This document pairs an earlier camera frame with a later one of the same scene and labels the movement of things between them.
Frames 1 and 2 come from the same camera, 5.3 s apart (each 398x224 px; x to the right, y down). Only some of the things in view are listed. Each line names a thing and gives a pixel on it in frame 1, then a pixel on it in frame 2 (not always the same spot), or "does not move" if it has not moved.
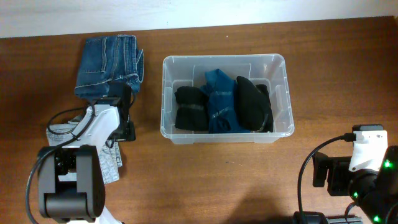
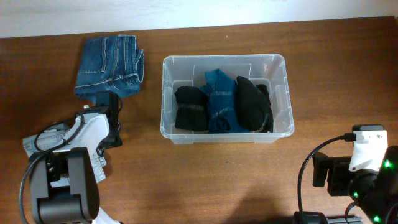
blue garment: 221,91 does not move
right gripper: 324,165 does not move
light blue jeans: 111,159 → 47,140
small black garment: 192,112 does not move
